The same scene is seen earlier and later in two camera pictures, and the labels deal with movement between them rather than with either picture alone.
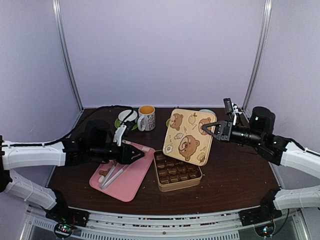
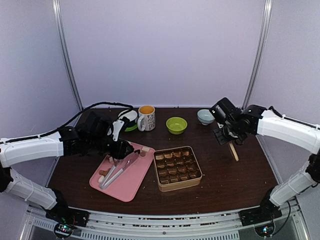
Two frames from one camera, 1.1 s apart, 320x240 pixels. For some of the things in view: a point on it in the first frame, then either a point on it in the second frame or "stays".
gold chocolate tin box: x=173 y=175 stays
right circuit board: x=265 y=230 stays
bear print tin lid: x=184 y=137 to x=234 y=152
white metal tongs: x=107 y=176 stays
